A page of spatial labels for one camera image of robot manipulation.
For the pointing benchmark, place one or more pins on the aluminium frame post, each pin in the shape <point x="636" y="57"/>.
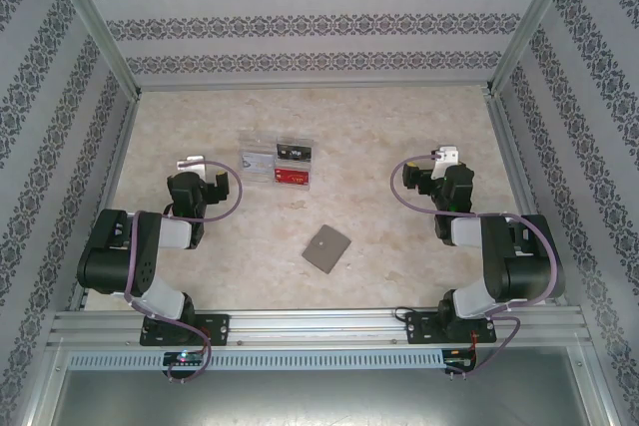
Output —
<point x="535" y="12"/>
<point x="89" y="12"/>

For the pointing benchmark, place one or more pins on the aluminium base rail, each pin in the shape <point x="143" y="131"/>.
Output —
<point x="309" y="326"/>

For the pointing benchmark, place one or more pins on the aluminium side rail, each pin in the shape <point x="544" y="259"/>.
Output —
<point x="509" y="146"/>
<point x="120" y="146"/>

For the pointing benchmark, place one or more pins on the red card gold print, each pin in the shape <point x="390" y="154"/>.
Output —
<point x="292" y="176"/>

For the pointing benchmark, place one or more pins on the aluminium rear rail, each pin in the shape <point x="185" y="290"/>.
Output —
<point x="309" y="85"/>

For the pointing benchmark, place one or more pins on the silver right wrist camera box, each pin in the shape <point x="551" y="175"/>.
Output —
<point x="447" y="161"/>

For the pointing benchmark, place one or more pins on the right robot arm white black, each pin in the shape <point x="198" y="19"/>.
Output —
<point x="529" y="266"/>

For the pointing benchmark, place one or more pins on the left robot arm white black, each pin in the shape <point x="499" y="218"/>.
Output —
<point x="115" y="256"/>

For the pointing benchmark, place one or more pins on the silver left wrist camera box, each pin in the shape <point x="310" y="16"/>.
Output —
<point x="194" y="166"/>

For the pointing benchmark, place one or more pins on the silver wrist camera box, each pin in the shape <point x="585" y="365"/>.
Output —
<point x="194" y="166"/>
<point x="447" y="161"/>

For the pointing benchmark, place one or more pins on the clear acrylic card tray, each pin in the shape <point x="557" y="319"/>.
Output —
<point x="257" y="144"/>

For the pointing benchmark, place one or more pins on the black VIP card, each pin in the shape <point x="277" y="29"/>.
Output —
<point x="294" y="152"/>

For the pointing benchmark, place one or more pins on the grey metal sheet panel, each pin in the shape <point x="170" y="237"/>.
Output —
<point x="319" y="396"/>

